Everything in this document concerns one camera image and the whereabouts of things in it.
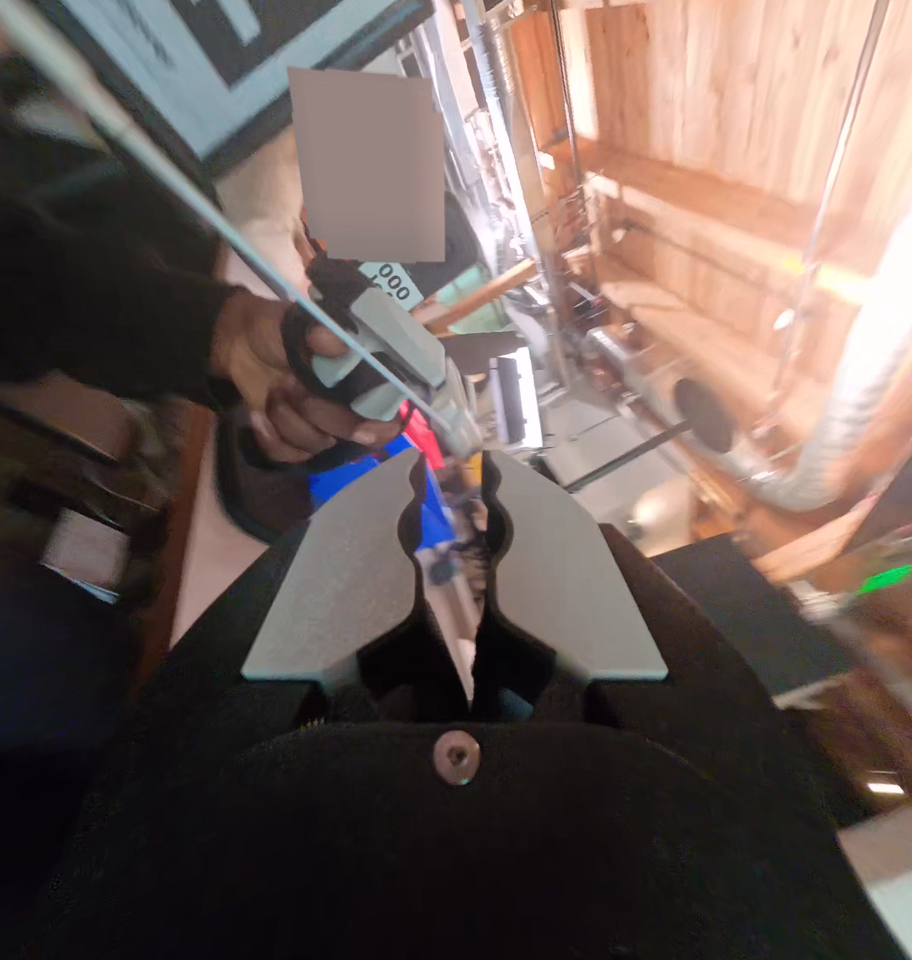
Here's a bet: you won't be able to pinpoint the wooden support post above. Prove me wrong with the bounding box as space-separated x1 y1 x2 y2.
424 258 541 336

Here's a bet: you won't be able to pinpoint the person's blue jeans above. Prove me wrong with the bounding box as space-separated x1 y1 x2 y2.
0 585 144 753

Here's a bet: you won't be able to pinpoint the black disc floor stand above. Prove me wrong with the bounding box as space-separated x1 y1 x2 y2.
567 377 740 494

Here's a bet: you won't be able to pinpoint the black framed marker sign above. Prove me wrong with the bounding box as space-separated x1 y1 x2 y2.
51 0 436 164

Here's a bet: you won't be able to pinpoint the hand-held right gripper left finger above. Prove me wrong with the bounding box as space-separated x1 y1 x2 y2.
240 448 429 687

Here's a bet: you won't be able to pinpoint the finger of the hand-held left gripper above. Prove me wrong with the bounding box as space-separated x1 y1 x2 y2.
428 362 483 460
349 289 447 393

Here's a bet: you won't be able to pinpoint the silver ventilation duct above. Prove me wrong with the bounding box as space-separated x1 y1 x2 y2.
726 150 912 513

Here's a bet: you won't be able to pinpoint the green exit sign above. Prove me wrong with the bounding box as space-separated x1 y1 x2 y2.
857 564 912 598

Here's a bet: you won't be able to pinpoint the thin white rod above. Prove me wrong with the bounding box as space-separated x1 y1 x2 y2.
0 0 481 460

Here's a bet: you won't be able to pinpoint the blue plastic storage bin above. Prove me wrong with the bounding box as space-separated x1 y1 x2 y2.
309 435 459 558

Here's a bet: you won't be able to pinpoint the studio light panel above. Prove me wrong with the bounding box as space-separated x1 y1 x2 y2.
489 347 545 449

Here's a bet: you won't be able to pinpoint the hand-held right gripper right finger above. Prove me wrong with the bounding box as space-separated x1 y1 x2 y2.
483 450 669 683

